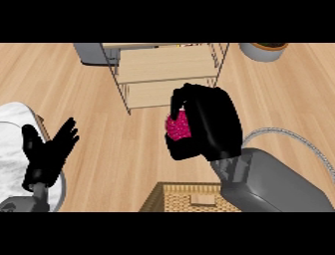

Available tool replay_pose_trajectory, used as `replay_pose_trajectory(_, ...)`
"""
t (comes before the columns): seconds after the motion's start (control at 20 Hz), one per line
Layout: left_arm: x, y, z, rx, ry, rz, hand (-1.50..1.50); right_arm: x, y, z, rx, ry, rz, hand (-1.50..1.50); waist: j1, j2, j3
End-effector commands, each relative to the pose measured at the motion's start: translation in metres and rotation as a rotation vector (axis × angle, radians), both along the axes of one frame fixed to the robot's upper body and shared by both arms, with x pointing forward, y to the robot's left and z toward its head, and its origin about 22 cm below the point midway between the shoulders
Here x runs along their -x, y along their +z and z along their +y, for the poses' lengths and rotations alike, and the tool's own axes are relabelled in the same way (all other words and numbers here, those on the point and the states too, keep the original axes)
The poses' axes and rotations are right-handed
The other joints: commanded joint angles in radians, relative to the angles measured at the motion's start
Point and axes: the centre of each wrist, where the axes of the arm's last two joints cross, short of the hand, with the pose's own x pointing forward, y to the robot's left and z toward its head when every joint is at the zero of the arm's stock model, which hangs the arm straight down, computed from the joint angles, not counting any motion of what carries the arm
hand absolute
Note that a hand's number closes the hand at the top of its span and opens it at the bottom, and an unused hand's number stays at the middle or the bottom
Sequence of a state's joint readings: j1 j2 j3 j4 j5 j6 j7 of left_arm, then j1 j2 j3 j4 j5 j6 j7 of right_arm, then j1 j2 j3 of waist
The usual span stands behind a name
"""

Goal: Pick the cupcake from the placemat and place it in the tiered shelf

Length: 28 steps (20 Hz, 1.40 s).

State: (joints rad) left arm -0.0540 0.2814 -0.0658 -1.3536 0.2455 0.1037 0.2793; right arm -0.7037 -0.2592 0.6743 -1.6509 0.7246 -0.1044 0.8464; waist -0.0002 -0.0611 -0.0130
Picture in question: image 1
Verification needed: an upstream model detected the wicker basket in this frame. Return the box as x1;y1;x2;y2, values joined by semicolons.
139;181;244;213

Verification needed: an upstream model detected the wooden tiered wire shelf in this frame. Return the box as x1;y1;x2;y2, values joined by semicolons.
99;43;232;117

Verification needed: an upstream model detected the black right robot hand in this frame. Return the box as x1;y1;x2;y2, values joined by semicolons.
164;83;244;162

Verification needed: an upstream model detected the round placemat with grey rim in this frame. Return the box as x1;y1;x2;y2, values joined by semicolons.
241;127;335;213

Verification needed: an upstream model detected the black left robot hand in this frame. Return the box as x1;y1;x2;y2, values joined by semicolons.
20;117;81;193

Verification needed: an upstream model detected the pink cupcake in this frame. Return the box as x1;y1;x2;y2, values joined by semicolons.
165;111;193;141

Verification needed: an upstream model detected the grey pot with brown rim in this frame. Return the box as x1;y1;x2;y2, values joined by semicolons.
238;43;291;63

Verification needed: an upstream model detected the white marble plate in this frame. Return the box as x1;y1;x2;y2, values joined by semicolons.
0;102;68;213

